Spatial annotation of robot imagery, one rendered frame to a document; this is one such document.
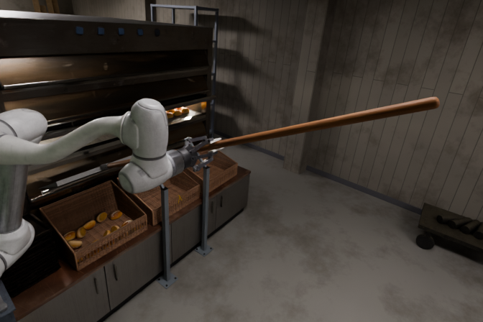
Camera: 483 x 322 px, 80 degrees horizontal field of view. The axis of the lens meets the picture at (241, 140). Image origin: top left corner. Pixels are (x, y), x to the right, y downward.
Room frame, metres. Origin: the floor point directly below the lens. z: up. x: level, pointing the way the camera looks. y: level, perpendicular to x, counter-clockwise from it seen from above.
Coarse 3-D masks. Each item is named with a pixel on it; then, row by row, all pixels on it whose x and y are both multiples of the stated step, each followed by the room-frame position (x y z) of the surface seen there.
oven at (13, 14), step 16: (0, 16) 1.76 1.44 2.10; (16, 16) 1.95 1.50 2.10; (32, 16) 2.20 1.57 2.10; (48, 16) 2.50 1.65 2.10; (64, 16) 2.90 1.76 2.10; (80, 16) 3.48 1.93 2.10; (208, 32) 3.12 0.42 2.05; (208, 48) 3.13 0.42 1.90; (96, 80) 2.10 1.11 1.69; (112, 80) 2.21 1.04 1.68; (128, 80) 2.32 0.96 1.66; (144, 80) 2.46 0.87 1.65; (208, 80) 3.14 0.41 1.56; (0, 96) 1.62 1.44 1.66; (16, 96) 1.68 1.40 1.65; (32, 96) 1.75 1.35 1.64; (192, 96) 3.06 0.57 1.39; (0, 112) 1.60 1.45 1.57; (112, 112) 2.19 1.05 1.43; (208, 112) 3.16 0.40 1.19; (48, 128) 1.88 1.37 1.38; (176, 128) 2.75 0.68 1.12; (208, 128) 3.16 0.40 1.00; (112, 176) 2.14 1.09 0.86; (64, 192) 1.82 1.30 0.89; (32, 208) 1.64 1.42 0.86
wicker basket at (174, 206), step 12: (168, 180) 2.53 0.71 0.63; (180, 180) 2.47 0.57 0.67; (192, 180) 2.38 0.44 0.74; (144, 192) 2.29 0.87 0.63; (156, 192) 2.36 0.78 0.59; (168, 192) 2.38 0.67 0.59; (180, 192) 2.40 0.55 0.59; (192, 192) 2.25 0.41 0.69; (144, 204) 1.93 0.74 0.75; (156, 204) 2.17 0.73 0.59; (180, 204) 2.14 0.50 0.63; (156, 216) 2.00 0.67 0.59
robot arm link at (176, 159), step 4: (168, 152) 0.88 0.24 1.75; (172, 152) 0.88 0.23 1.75; (176, 152) 0.89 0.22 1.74; (168, 156) 0.86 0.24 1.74; (172, 156) 0.87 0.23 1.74; (176, 156) 0.87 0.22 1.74; (180, 156) 0.88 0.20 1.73; (172, 160) 0.85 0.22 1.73; (176, 160) 0.86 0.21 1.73; (180, 160) 0.87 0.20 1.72; (172, 164) 0.84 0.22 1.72; (176, 164) 0.85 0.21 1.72; (180, 164) 0.87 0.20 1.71; (184, 164) 0.88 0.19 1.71; (176, 168) 0.85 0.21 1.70; (180, 168) 0.87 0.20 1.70; (176, 172) 0.85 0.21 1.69; (172, 176) 0.85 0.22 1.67
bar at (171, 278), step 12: (168, 144) 2.21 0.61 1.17; (192, 144) 2.38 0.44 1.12; (204, 168) 2.27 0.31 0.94; (204, 180) 2.27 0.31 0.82; (48, 192) 1.42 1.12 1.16; (204, 192) 2.26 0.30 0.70; (168, 204) 1.89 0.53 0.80; (204, 204) 2.26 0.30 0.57; (168, 216) 1.88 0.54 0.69; (204, 216) 2.26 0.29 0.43; (168, 228) 1.88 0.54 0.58; (204, 228) 2.26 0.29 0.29; (168, 240) 1.88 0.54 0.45; (204, 240) 2.25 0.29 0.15; (168, 252) 1.88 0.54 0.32; (204, 252) 2.23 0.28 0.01; (168, 264) 1.87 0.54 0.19; (168, 276) 1.87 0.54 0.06
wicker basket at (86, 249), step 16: (80, 192) 1.89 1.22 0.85; (96, 192) 1.97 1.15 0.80; (112, 192) 2.07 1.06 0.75; (48, 208) 1.69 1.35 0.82; (64, 208) 1.76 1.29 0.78; (80, 208) 1.84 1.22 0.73; (96, 208) 1.92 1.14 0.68; (112, 208) 2.02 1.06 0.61; (128, 208) 1.96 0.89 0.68; (48, 224) 1.59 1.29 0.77; (64, 224) 1.72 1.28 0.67; (80, 224) 1.80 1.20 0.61; (96, 224) 1.84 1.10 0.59; (112, 224) 1.86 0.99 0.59; (128, 224) 1.70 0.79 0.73; (144, 224) 1.84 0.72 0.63; (64, 240) 1.46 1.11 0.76; (80, 240) 1.66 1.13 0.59; (112, 240) 1.60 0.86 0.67; (128, 240) 1.69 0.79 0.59; (64, 256) 1.49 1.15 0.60; (80, 256) 1.42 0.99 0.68; (96, 256) 1.50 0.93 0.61
